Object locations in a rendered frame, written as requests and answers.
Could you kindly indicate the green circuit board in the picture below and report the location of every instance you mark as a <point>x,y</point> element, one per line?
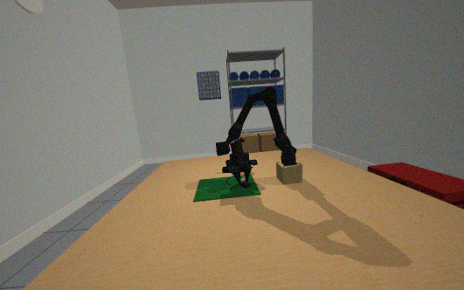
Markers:
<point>218,188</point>

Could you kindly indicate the black cable with plug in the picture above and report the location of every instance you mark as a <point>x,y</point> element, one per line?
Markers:
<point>244,184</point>

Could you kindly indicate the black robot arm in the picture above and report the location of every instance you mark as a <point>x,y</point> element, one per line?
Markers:
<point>268,95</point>

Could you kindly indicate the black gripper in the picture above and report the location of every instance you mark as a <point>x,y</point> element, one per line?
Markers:
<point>239,159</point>

